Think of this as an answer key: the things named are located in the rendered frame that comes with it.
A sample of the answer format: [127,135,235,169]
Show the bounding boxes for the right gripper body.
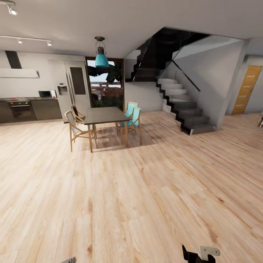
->
[188,252,215,263]

